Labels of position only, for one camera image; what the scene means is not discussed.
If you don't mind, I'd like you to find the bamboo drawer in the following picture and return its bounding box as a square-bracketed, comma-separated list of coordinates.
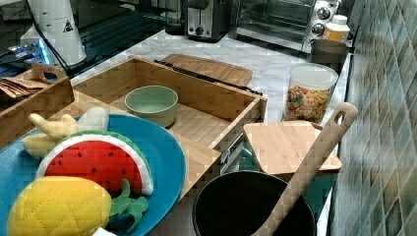
[74, 56, 267, 151]

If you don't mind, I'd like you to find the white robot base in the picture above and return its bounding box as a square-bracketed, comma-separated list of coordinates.
[21, 0, 87, 66]

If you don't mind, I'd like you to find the bamboo organizer top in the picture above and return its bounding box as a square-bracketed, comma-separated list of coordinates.
[50, 90, 221, 199]

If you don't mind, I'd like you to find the bamboo cutting board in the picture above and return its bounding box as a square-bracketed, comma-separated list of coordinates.
[162, 54, 253, 86]

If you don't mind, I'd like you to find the green ceramic bowl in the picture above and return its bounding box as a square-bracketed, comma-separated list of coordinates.
[125, 86, 179, 128]

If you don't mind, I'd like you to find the bamboo lid on teal container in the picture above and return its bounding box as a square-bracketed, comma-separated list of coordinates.
[242, 120, 342, 175]

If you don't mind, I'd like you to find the black pot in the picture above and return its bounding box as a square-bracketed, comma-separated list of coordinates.
[192, 171, 317, 236]

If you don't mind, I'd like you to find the silver toaster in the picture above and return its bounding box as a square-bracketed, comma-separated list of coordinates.
[185, 0, 232, 42]

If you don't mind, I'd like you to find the cereal jar with white lid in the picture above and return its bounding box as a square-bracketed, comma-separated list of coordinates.
[284, 63, 338, 124]

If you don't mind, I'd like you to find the plush watermelon slice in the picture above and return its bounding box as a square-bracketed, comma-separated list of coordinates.
[36, 131, 154, 196]

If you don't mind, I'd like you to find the wooden spatula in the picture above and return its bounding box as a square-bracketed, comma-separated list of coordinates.
[251, 102, 358, 236]

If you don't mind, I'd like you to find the toaster oven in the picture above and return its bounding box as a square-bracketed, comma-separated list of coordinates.
[234, 0, 341, 53]

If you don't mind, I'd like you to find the grey metal cup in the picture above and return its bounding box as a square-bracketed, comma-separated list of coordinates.
[310, 39, 348, 74]

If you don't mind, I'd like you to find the yellow bottle white cap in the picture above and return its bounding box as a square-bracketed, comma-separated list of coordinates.
[323, 15, 350, 43]

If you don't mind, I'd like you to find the plush banana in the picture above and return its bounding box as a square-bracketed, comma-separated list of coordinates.
[22, 106, 110, 159]

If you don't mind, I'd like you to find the plush yellow pineapple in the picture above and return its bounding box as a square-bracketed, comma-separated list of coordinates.
[7, 176, 149, 236]

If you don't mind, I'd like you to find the blue round plate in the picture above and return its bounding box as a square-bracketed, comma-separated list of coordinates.
[0, 114, 186, 236]

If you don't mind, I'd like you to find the wooden tray with handle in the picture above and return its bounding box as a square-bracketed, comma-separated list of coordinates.
[0, 63, 75, 148]

